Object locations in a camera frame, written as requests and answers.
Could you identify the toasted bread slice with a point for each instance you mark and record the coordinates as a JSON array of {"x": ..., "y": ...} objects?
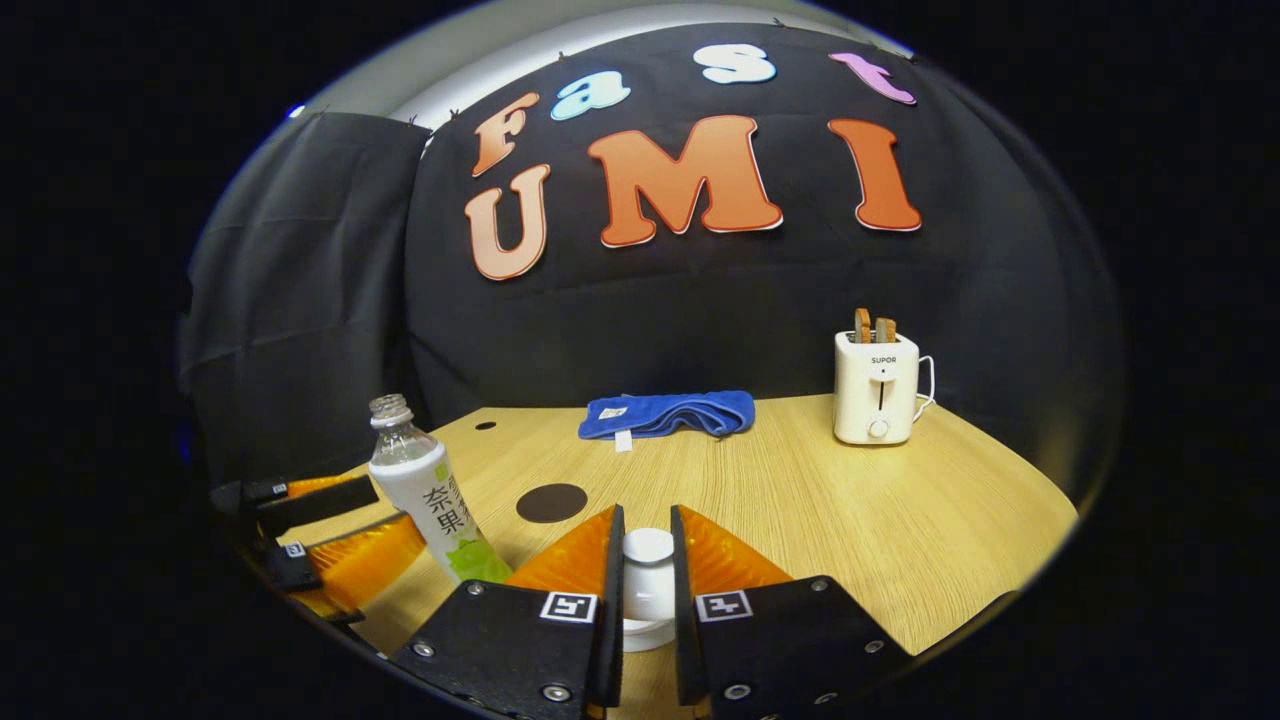
[
  {"x": 886, "y": 330},
  {"x": 862, "y": 325}
]

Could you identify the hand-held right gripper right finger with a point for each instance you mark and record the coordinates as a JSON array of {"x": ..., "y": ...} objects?
[{"x": 685, "y": 650}]

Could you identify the blue folded towel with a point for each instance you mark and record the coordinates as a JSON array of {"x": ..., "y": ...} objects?
[{"x": 690, "y": 410}]

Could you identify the white toaster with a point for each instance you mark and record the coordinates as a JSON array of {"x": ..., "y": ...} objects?
[{"x": 875, "y": 395}]

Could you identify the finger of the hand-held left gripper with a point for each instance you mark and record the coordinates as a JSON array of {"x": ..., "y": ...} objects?
[
  {"x": 370, "y": 560},
  {"x": 320, "y": 505}
]

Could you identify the black backdrop cloth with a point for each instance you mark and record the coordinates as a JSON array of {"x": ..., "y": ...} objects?
[{"x": 700, "y": 300}]

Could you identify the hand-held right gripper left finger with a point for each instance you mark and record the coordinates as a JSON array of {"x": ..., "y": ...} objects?
[{"x": 612, "y": 650}]

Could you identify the dark round coaster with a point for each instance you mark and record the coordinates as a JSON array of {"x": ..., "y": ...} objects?
[{"x": 550, "y": 503}]

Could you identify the clear plastic water bottle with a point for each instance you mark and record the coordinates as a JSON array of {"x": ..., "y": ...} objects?
[{"x": 435, "y": 500}]

